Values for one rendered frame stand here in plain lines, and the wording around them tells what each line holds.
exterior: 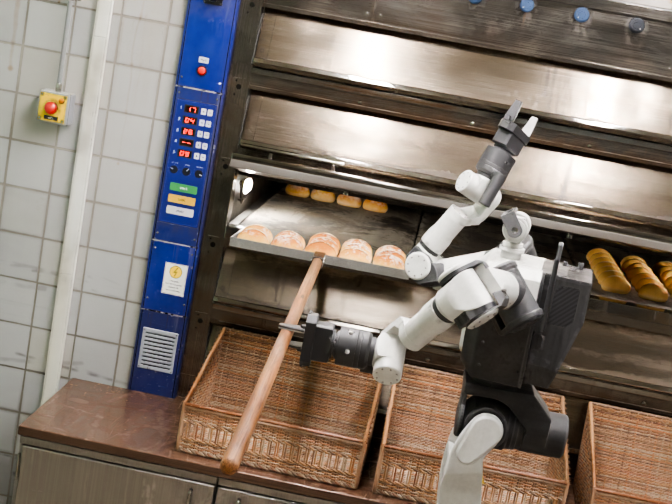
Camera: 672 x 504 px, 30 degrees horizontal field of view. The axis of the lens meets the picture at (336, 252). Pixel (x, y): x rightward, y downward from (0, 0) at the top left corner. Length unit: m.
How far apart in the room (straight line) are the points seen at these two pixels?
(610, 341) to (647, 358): 0.13
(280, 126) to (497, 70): 0.71
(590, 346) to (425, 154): 0.81
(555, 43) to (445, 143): 0.46
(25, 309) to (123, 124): 0.71
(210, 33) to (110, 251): 0.79
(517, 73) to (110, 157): 1.33
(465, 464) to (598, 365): 1.01
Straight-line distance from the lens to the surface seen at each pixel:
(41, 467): 3.86
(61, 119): 4.11
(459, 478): 3.24
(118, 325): 4.24
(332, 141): 4.00
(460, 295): 2.66
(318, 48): 4.00
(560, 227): 3.88
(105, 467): 3.80
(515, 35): 3.99
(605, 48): 4.01
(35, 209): 4.25
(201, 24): 4.03
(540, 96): 3.97
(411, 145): 4.00
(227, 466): 2.03
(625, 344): 4.14
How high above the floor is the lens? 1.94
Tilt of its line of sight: 11 degrees down
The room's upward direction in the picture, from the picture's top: 10 degrees clockwise
